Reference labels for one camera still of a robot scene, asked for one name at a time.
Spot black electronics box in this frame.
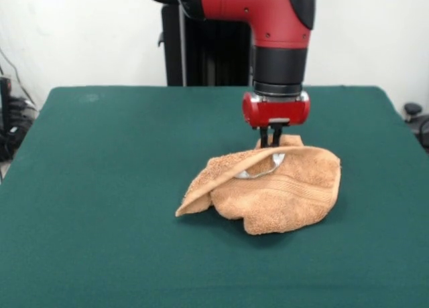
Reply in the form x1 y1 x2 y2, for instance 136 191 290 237
0 76 13 137

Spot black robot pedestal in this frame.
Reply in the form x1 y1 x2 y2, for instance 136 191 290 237
146 0 259 87

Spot bundle of black cables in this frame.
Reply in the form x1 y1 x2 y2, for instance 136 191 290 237
0 48 40 162

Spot black office chair base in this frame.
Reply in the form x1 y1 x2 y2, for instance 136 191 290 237
404 102 429 145

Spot dark green table cloth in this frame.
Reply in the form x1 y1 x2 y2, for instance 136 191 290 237
0 85 429 308

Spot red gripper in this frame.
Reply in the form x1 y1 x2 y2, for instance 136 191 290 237
242 92 311 149

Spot orange terry towel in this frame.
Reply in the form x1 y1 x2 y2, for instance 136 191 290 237
174 135 343 236

